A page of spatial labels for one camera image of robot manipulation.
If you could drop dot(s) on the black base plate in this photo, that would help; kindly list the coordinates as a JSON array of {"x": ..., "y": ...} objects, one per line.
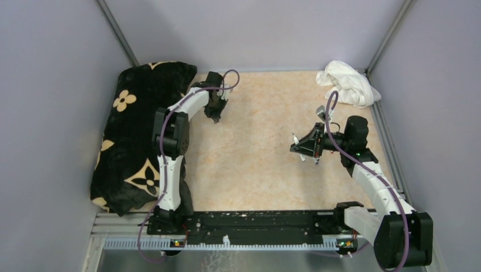
[{"x": 282, "y": 227}]

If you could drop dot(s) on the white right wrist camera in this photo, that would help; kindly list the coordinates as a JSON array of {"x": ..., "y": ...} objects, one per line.
[{"x": 321, "y": 112}]

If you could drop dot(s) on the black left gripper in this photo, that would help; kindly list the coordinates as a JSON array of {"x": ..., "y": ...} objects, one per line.
[{"x": 215, "y": 107}]

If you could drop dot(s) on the black floral blanket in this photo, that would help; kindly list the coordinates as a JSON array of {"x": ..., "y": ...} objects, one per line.
[{"x": 126, "y": 175}]

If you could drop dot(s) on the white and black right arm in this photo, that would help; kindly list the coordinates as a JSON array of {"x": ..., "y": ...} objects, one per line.
[{"x": 399, "y": 235}]

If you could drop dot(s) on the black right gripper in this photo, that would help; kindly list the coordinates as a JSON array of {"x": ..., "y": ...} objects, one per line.
[{"x": 309, "y": 146}]

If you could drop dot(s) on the aluminium corner post right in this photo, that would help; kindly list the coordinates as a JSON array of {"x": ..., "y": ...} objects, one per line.
[{"x": 390, "y": 34}]

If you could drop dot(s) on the aluminium corner post left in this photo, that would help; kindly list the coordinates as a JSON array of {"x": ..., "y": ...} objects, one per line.
[{"x": 117, "y": 32}]

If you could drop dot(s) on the slotted cable duct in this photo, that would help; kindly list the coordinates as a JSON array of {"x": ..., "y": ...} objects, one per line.
[{"x": 157, "y": 243}]

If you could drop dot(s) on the aluminium corner post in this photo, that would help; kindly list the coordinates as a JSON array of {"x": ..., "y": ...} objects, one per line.
[
  {"x": 117, "y": 32},
  {"x": 390, "y": 34}
]

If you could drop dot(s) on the white crumpled cloth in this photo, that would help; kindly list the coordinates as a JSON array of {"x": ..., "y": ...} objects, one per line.
[{"x": 353, "y": 88}]

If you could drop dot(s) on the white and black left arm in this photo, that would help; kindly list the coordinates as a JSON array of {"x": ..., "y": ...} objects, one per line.
[{"x": 171, "y": 141}]

